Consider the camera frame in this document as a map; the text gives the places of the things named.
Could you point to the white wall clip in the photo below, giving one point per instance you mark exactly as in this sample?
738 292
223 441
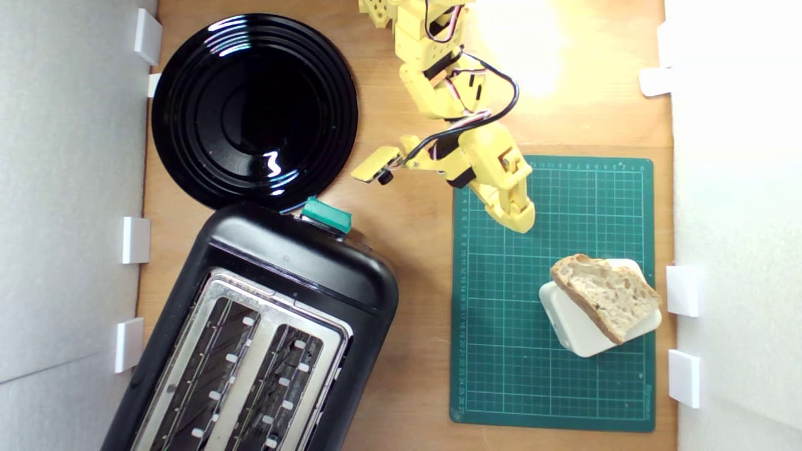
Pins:
684 378
136 240
666 44
129 344
148 36
683 290
153 84
655 81

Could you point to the green cutting mat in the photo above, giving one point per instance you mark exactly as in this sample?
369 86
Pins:
501 282

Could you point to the green toaster lever knob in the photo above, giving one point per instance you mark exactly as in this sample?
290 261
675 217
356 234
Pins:
326 214

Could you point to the brown bread slice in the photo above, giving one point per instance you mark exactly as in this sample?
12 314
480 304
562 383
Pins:
608 294

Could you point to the black plate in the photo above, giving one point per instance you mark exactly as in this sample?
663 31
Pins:
250 113

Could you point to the white block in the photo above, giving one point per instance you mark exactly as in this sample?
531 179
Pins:
579 332

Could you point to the black two-slot toaster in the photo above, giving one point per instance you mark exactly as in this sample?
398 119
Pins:
301 263

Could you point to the wrist camera on yellow mount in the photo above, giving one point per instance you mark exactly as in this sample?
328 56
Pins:
376 163

